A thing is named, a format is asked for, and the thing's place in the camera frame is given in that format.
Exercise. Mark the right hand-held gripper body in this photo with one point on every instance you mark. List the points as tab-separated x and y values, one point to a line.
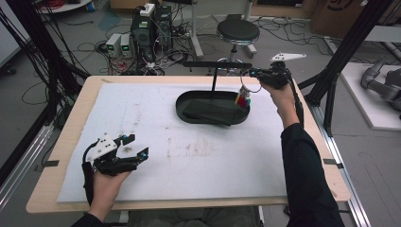
277	77

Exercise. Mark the person's legs in grey pants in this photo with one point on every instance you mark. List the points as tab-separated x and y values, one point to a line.
195	219

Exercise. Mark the black tape piece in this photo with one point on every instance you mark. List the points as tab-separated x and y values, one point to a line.
50	163
333	162

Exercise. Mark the person's right hand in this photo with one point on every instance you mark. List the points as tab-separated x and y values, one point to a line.
283	101

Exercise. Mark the white platform board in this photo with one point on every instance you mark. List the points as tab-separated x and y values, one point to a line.
375	116

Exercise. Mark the white round table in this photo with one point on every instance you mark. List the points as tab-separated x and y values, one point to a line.
69	7

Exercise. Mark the aluminium rail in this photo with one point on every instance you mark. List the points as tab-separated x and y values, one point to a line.
346	183
22	167

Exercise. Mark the person's left hand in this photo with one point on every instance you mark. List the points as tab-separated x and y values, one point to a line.
107	192

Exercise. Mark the white desk leg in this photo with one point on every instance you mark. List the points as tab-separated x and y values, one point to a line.
195	34

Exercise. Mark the white board panel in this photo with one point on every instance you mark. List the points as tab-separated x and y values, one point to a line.
8	38

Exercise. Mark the black computer tower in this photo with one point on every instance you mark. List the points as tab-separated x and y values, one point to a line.
163	25
142	36

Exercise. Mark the black round stool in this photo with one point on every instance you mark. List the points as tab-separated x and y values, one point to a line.
238	31

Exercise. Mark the white power adapter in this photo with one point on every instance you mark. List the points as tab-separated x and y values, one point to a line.
147	9

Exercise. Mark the white table mat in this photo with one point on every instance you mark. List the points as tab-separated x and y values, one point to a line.
176	170

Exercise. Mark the black wallet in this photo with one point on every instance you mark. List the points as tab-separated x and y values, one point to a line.
208	112

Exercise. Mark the black oval tray with hanger stand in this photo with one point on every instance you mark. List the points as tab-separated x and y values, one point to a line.
201	95

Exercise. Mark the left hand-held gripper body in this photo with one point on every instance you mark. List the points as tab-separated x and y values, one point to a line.
107	159

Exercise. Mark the grey power supply unit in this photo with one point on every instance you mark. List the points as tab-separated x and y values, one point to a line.
126	45
113	44

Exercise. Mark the cardboard box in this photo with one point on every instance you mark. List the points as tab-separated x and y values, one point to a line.
340	15

